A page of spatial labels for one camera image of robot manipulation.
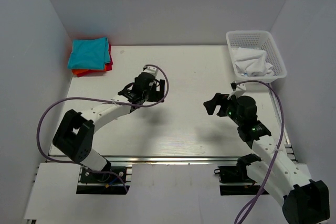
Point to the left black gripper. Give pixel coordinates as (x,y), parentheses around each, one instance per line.
(157,96)

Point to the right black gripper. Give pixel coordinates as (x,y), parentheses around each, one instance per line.
(211,105)

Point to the teal t-shirt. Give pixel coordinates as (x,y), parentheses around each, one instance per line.
(89,54)

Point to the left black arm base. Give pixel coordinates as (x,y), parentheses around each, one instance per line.
(90,183)

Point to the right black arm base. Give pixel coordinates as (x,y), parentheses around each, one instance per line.
(234,180)

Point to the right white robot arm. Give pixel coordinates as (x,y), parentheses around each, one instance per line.
(302,199)

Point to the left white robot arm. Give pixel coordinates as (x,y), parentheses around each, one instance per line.
(74,136)

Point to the red folded t-shirt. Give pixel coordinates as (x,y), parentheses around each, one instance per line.
(110,64)

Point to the white crumpled t-shirt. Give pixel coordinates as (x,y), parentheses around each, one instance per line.
(252,63)

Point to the white plastic basket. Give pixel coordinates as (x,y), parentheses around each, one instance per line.
(257,39)

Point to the orange folded t-shirt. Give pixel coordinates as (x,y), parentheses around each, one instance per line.
(83,72)

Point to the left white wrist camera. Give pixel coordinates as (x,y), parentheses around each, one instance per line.
(150,70)

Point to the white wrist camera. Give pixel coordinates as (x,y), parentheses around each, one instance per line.
(238,90)
(150,70)

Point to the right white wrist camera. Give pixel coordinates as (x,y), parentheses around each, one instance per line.
(238,90)

